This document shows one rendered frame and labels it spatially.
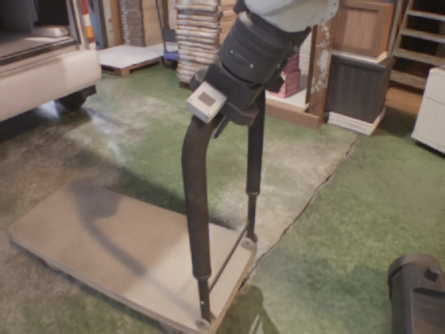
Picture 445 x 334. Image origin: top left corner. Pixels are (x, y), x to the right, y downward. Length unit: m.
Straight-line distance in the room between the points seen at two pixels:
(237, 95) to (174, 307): 0.62
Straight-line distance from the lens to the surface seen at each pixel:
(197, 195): 0.53
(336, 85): 2.29
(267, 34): 0.44
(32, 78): 2.17
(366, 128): 2.30
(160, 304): 0.93
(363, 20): 2.18
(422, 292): 1.10
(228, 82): 0.49
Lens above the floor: 0.97
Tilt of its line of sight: 33 degrees down
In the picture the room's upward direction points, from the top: 1 degrees counter-clockwise
